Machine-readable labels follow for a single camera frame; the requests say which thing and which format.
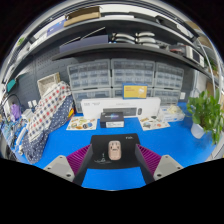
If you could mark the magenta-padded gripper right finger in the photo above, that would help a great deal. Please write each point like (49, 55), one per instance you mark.
(150, 160)

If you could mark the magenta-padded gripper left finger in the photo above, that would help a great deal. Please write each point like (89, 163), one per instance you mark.
(78, 160)

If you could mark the transparent pink computer mouse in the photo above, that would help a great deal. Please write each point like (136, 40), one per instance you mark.
(115, 150)

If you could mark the black mouse pad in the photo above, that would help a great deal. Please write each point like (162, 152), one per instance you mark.
(100, 143)

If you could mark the colourful sticker sheet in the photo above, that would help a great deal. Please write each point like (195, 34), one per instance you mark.
(81, 124)
(153, 124)

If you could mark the navy polka dot cloth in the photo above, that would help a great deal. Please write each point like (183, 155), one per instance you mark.
(40, 146)

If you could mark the clear plastic packet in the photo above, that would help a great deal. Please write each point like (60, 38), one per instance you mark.
(171, 114)

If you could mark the small black box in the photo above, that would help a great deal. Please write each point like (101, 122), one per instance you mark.
(111, 119)

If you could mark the red blue checked cloth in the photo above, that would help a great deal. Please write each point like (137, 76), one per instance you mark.
(50, 110)

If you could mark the white keyboard box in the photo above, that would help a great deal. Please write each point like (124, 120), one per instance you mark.
(96, 105)

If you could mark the clear plastic drawer cabinet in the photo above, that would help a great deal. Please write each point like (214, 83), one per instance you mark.
(133, 71)
(168, 96)
(169, 76)
(91, 94)
(116, 92)
(89, 75)

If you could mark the blue yellow box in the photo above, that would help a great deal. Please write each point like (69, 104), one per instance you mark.
(135, 91)

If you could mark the green potted plant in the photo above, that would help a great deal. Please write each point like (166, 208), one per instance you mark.
(206, 113)

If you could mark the white woven basket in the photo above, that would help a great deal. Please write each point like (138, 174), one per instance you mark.
(46, 83)

